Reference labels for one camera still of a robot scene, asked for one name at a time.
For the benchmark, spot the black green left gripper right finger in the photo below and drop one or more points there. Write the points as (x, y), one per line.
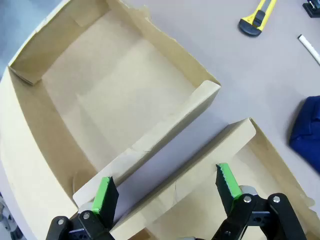
(227, 190)

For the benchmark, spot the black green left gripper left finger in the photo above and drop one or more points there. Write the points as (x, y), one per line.
(105, 200)

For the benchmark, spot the navy blue pencil case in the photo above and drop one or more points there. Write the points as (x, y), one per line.
(308, 130)

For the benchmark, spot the white pen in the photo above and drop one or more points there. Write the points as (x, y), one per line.
(310, 48)

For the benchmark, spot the yellow black utility knife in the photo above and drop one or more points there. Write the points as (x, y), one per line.
(260, 17)

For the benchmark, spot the large open cardboard box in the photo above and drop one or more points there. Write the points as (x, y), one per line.
(120, 95)

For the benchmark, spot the long black stapler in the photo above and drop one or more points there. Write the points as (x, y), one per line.
(312, 8)

